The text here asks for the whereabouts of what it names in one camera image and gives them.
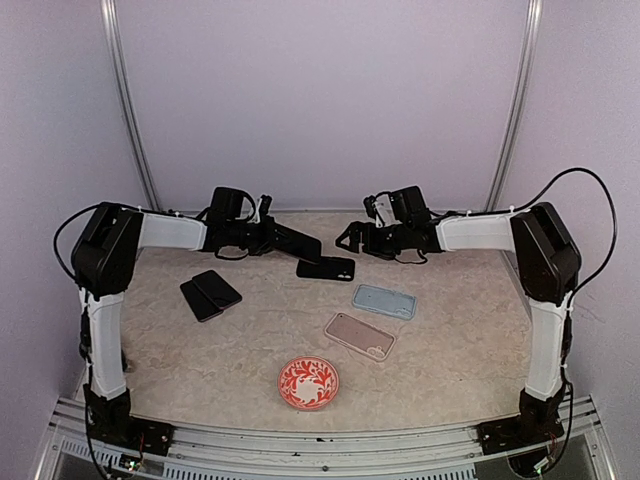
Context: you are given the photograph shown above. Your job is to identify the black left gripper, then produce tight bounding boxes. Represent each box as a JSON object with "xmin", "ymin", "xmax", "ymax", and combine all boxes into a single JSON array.
[{"xmin": 227, "ymin": 214, "xmax": 295, "ymax": 255}]

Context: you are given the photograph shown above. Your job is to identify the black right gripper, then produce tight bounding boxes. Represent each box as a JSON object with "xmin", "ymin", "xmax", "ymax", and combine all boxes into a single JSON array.
[{"xmin": 336, "ymin": 220, "xmax": 412, "ymax": 259}]

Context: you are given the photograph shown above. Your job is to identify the black phone case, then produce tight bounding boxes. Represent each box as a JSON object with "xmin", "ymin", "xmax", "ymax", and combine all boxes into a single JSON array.
[{"xmin": 296, "ymin": 256, "xmax": 355, "ymax": 282}]

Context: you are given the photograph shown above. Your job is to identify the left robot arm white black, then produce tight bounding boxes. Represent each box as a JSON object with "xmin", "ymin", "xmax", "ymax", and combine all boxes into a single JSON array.
[{"xmin": 61, "ymin": 187, "xmax": 322, "ymax": 445}]

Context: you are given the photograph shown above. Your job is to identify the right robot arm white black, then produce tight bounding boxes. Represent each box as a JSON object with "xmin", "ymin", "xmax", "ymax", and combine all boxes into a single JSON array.
[{"xmin": 335, "ymin": 186, "xmax": 582, "ymax": 444}]

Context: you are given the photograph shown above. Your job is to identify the light blue phone case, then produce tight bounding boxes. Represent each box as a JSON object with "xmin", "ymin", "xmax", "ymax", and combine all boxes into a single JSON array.
[{"xmin": 352, "ymin": 284, "xmax": 417, "ymax": 321}]

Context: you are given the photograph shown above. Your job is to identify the black phone middle of stack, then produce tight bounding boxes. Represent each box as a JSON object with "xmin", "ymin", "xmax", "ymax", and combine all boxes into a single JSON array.
[{"xmin": 193, "ymin": 270, "xmax": 243, "ymax": 310}]

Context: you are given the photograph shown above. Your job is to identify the black phone of stack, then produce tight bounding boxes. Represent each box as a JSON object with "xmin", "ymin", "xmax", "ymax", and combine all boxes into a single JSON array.
[
  {"xmin": 180, "ymin": 281, "xmax": 223, "ymax": 323},
  {"xmin": 193, "ymin": 270, "xmax": 243, "ymax": 310}
]

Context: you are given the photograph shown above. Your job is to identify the clear pink phone case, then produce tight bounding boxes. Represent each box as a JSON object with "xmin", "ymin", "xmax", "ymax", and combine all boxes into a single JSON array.
[{"xmin": 324, "ymin": 313, "xmax": 397, "ymax": 362}]

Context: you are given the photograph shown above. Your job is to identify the black phone bottom of stack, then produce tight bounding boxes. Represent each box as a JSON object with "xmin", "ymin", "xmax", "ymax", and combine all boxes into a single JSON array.
[{"xmin": 180, "ymin": 281, "xmax": 223, "ymax": 323}]

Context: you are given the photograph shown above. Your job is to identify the red white patterned bowl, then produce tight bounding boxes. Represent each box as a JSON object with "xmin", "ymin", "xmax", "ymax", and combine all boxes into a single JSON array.
[{"xmin": 277, "ymin": 356, "xmax": 340, "ymax": 411}]

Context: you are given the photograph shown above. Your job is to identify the dark green cup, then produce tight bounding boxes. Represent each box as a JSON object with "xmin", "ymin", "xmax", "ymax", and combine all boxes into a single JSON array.
[{"xmin": 121, "ymin": 351, "xmax": 136, "ymax": 373}]

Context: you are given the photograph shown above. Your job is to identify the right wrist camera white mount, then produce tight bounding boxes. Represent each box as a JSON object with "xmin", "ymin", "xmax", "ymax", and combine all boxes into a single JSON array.
[{"xmin": 363, "ymin": 191, "xmax": 399, "ymax": 229}]

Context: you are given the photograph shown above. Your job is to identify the front aluminium rail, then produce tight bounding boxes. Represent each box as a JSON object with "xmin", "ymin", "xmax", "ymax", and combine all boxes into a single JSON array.
[{"xmin": 33, "ymin": 397, "xmax": 620, "ymax": 479}]

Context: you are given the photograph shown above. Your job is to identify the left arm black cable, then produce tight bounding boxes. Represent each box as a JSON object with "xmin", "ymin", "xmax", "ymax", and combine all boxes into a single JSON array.
[{"xmin": 52, "ymin": 202, "xmax": 101, "ymax": 286}]

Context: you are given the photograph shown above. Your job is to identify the right aluminium frame post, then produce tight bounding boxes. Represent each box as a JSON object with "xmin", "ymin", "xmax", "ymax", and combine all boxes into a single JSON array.
[{"xmin": 484, "ymin": 0, "xmax": 543, "ymax": 211}]

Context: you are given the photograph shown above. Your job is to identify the aluminium frame post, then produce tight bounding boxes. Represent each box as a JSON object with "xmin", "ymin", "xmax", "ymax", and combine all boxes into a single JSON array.
[
  {"xmin": 484, "ymin": 0, "xmax": 543, "ymax": 211},
  {"xmin": 100, "ymin": 0, "xmax": 163, "ymax": 210}
]

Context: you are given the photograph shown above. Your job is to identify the left aluminium frame post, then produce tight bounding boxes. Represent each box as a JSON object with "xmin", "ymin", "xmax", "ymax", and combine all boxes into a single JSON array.
[{"xmin": 100, "ymin": 0, "xmax": 163, "ymax": 210}]

